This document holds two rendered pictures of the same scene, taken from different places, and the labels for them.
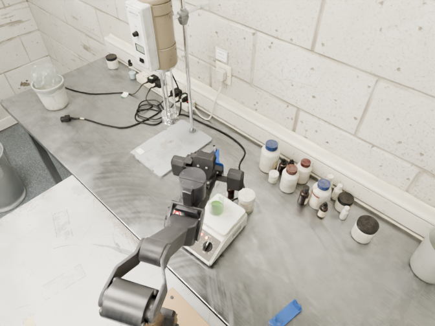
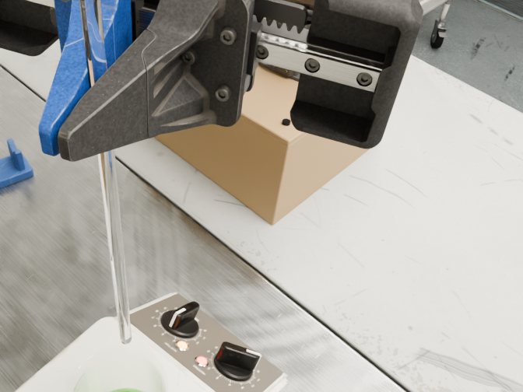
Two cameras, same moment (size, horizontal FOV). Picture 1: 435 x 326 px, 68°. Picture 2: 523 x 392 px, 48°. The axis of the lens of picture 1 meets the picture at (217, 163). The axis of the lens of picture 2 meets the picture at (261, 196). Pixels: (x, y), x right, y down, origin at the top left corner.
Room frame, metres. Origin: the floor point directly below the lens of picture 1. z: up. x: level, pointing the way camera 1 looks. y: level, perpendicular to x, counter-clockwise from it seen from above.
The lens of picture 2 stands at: (0.75, 0.04, 1.37)
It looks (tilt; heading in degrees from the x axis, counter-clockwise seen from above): 46 degrees down; 172
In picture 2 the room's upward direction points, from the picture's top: 9 degrees clockwise
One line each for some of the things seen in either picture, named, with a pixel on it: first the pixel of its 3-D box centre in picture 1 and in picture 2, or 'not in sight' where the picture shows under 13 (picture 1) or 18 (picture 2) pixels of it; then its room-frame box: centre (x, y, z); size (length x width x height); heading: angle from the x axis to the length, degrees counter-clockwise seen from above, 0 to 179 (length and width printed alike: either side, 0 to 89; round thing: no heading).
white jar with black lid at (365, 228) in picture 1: (364, 229); not in sight; (0.56, -0.48, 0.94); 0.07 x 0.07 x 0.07
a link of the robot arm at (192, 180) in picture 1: (187, 204); not in sight; (0.41, 0.07, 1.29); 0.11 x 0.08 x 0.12; 164
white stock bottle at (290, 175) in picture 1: (289, 178); not in sight; (0.77, -0.27, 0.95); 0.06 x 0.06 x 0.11
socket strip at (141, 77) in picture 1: (164, 90); not in sight; (1.38, 0.27, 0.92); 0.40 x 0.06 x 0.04; 47
